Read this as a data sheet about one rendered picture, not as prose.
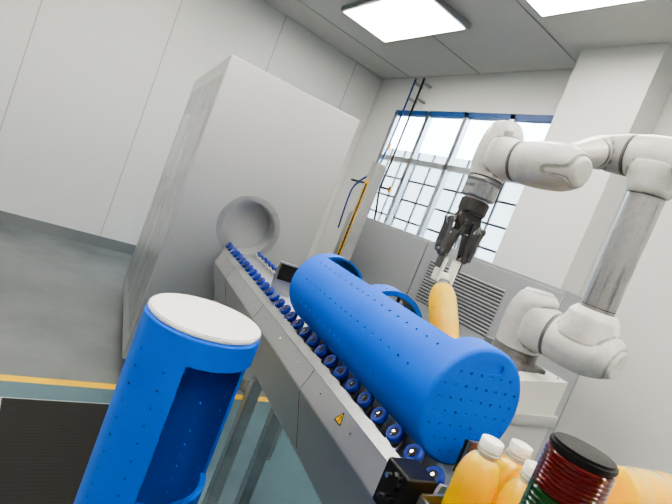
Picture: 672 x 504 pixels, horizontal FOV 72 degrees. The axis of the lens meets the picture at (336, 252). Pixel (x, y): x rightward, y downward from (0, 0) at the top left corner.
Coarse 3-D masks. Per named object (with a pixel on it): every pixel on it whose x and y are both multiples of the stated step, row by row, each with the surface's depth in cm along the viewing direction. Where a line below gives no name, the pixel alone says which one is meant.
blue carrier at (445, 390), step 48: (336, 288) 145; (384, 288) 136; (336, 336) 134; (384, 336) 115; (432, 336) 106; (384, 384) 109; (432, 384) 96; (480, 384) 101; (432, 432) 98; (480, 432) 105
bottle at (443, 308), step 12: (432, 288) 120; (444, 288) 118; (432, 300) 118; (444, 300) 116; (456, 300) 118; (432, 312) 117; (444, 312) 115; (456, 312) 116; (432, 324) 115; (444, 324) 113; (456, 324) 114; (456, 336) 113
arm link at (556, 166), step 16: (528, 144) 108; (544, 144) 106; (560, 144) 104; (576, 144) 136; (592, 144) 139; (512, 160) 110; (528, 160) 106; (544, 160) 103; (560, 160) 101; (576, 160) 100; (592, 160) 140; (512, 176) 112; (528, 176) 107; (544, 176) 104; (560, 176) 101; (576, 176) 101
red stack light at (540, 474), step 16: (544, 448) 46; (544, 464) 44; (560, 464) 43; (576, 464) 42; (544, 480) 44; (560, 480) 43; (576, 480) 42; (592, 480) 42; (608, 480) 42; (560, 496) 42; (576, 496) 42; (592, 496) 42; (608, 496) 43
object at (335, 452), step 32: (224, 256) 272; (224, 288) 252; (256, 320) 192; (256, 352) 191; (288, 352) 159; (288, 384) 152; (320, 384) 136; (288, 416) 153; (320, 416) 128; (320, 448) 127; (352, 448) 113; (320, 480) 128; (352, 480) 109; (448, 480) 101
